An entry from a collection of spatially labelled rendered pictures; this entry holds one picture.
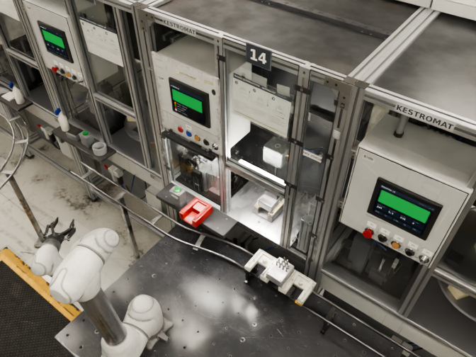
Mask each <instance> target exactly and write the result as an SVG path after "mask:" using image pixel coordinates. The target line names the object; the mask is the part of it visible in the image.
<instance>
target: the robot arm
mask: <svg viewBox="0 0 476 357"><path fill-rule="evenodd" d="M57 223H58V217H57V218H56V220H55V221H54V222H51V223H50V225H49V224H47V226H46V229H45V233H44V234H43V238H46V237H47V239H46V240H45V241H44V242H43V244H42V246H41V247H40V248H39V249H38V250H37V251H36V253H35V255H34V257H33V260H32V262H31V266H30V269H31V271H32V272H33V274H35V275H36V276H46V275H49V276H50V277H51V278H52V279H51V281H50V286H49V289H50V294H51V296H53V298H54V299H56V300H57V301H58V302H60V303H63V304H72V303H74V302H79V304H80V305H81V307H82V308H83V310H84V311H85V313H86V314H87V315H88V317H89V319H90V320H91V321H92V322H93V324H94V326H95V327H96V328H97V330H98V332H99V333H100V335H101V336H102V339H101V351H102V352H101V353H102V355H101V357H140V355H141V353H142V352H143V350H144V348H145V347H147V349H148V350H149V351H150V350H152V349H153V348H154V345H155V344H156V343H157V342H158V340H162V341H164V342H168V340H169V338H168V336H167V335H166V334H165V333H166V332H167V331H168V330H169V329H170V328H172V327H173V322H171V321H169V320H167V319H166V318H164V317H163V314H162V309H161V307H160V305H159V303H158V302H157V300H156V299H154V298H153V297H151V296H148V295H138V296H136V297H135V298H134V299H133V300H132V301H131V302H130V304H129V305H128V308H127V312H126V315H125V318H124V320H123V323H122V322H121V321H120V318H119V317H118V315H117V314H116V312H115V310H114V309H113V306H112V305H111V303H110V301H109V300H108V298H107V297H106V294H105V293H104V291H103V289H102V288H101V269H102V268H103V266H104V264H105V263H106V262H107V260H108V258H109V257H110V256H111V254H112V252H113V251H115V250H116V249H117V247H118V245H119V241H120V239H119V236H118V234H117V233H116V232H114V231H113V230H112V229H108V228H98V229H94V230H91V231H90V232H88V233H87V234H85V235H84V236H83V237H81V238H80V239H79V240H77V241H76V242H75V243H73V245H72V247H71V249H70V253H69V254H68V255H67V256H66V257H65V259H63V258H62V257H61V256H60V254H59V251H60V249H61V244H62V242H63V241H64V240H67V241H69V240H70V238H71V237H72V236H73V234H74V233H75V232H76V228H75V227H74V219H73V220H72V222H71V224H70V226H69V228H68V229H66V230H65V231H63V232H61V233H57V232H55V230H54V228H55V226H56V225H57ZM49 228H51V232H52V234H49V235H48V231H49ZM67 234H68V236H66V235H67ZM65 236H66V237H65Z"/></svg>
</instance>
